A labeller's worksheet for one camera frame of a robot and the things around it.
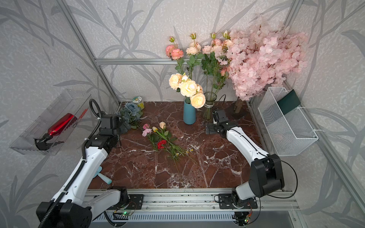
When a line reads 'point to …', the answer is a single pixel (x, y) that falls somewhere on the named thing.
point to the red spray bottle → (57, 128)
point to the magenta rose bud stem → (146, 126)
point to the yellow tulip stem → (155, 129)
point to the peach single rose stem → (162, 125)
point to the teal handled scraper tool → (108, 180)
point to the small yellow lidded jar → (138, 100)
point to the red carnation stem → (161, 145)
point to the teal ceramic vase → (189, 113)
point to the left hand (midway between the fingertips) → (119, 124)
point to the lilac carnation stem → (146, 131)
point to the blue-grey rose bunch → (131, 113)
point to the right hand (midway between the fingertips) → (214, 125)
